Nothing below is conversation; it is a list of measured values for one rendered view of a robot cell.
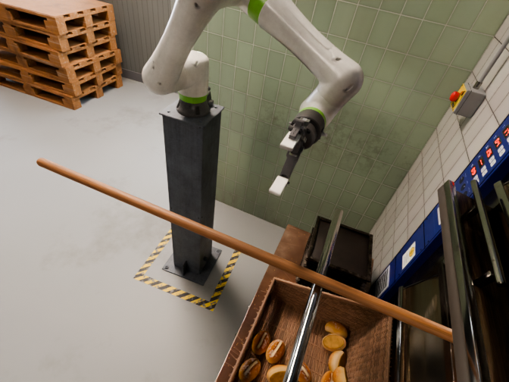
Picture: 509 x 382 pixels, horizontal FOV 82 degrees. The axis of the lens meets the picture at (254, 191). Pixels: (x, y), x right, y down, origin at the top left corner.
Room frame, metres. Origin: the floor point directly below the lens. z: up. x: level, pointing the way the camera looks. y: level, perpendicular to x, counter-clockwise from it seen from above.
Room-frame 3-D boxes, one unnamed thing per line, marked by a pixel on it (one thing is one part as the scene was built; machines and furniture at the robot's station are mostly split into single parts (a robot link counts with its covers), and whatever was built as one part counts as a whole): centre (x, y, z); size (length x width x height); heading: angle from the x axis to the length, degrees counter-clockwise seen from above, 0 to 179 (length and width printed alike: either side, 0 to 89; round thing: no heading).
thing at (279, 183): (0.57, -0.06, 1.38); 0.07 x 0.03 x 0.01; 164
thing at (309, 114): (0.77, -0.12, 1.45); 0.12 x 0.06 x 0.09; 74
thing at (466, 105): (1.23, -0.78, 1.46); 0.10 x 0.07 x 0.10; 164
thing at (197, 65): (1.19, 0.35, 1.36); 0.16 x 0.13 x 0.19; 148
